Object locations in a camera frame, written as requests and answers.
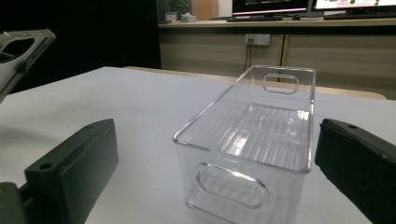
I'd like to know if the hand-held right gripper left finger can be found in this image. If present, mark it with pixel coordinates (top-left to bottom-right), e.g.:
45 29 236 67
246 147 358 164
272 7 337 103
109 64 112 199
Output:
24 118 120 224

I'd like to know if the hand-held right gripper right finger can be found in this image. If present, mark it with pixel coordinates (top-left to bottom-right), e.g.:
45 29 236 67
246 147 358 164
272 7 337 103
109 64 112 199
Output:
314 118 396 224

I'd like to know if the long wooden desk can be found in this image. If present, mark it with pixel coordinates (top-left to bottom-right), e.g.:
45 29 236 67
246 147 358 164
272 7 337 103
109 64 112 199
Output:
158 17 396 101

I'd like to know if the dark-screen computer monitor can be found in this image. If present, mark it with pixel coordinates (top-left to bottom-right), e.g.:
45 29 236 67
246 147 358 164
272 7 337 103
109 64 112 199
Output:
232 0 313 17

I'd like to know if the brown cardboard panel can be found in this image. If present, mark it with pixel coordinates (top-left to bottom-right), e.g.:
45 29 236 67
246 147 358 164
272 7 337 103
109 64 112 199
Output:
191 0 219 21

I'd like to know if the white wall socket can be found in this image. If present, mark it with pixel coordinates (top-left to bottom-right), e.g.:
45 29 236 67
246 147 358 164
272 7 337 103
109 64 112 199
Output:
245 33 272 47

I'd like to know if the bright-screen computer monitor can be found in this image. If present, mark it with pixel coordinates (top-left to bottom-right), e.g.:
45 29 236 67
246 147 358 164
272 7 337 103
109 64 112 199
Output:
312 0 396 13

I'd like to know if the tissue box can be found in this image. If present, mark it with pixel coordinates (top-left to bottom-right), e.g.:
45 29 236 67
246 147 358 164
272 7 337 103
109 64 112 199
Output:
180 12 198 23

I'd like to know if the clear plastic storage bin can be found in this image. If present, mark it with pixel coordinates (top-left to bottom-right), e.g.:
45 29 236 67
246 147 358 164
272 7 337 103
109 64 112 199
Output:
172 64 318 224

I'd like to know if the black keyboard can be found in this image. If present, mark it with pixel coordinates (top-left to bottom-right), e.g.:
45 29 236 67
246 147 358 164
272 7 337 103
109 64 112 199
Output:
323 12 396 21
226 15 285 23

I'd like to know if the black power cable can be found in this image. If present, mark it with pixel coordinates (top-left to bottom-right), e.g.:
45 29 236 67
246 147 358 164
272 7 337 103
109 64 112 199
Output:
245 40 254 72

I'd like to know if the green potted plant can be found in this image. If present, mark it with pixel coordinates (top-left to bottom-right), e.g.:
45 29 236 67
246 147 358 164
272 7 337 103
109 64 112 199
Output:
168 0 191 15

